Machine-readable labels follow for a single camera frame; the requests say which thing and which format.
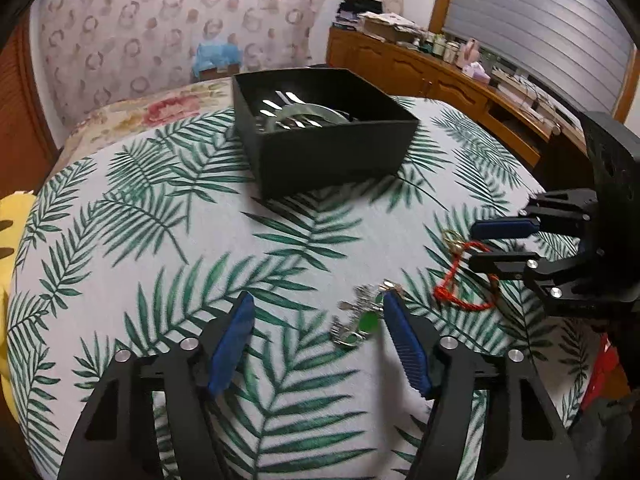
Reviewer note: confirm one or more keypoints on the floral bed blanket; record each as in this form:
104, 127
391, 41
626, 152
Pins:
150, 110

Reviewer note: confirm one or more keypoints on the yellow plush toy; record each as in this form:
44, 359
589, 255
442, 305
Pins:
10, 220

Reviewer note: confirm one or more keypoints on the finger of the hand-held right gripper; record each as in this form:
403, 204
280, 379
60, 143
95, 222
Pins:
500, 261
500, 229

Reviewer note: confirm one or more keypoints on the blue plastic bag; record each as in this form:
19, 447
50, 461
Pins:
217, 55

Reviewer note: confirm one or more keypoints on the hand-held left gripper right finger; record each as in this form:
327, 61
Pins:
407, 345

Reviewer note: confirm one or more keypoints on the white power strip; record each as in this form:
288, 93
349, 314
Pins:
520, 87

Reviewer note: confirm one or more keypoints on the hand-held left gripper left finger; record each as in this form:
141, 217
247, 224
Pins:
232, 345

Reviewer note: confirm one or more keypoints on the small cardboard box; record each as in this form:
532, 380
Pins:
222, 71

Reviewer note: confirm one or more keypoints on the pale green jade bangle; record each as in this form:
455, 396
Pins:
320, 109

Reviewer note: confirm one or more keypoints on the cardboard box with papers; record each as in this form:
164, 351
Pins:
390, 25

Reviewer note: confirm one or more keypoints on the pile of dark clothes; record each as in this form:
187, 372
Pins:
357, 10

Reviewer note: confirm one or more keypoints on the grey window blind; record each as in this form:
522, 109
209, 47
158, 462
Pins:
540, 20

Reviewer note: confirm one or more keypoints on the group of small bottles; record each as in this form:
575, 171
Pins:
442, 47

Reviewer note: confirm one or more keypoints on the pink tissue box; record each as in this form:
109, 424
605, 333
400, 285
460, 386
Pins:
477, 71

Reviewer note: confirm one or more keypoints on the pink figurine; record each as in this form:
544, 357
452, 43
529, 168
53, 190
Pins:
469, 52

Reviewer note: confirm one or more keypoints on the black square box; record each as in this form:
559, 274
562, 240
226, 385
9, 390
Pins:
330, 160

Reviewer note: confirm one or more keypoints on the wooden louvered wardrobe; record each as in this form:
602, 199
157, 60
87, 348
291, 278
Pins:
20, 110

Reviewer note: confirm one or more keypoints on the circle pattern curtain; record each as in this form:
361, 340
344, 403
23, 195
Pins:
150, 20

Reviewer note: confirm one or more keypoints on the green leaf print tablecloth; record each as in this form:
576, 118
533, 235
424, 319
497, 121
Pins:
175, 240

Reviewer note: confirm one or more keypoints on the red cloth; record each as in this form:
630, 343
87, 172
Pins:
605, 370

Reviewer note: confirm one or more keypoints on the dark grey cloth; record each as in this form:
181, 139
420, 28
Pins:
607, 440

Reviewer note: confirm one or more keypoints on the wooden sideboard cabinet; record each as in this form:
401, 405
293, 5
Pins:
410, 70

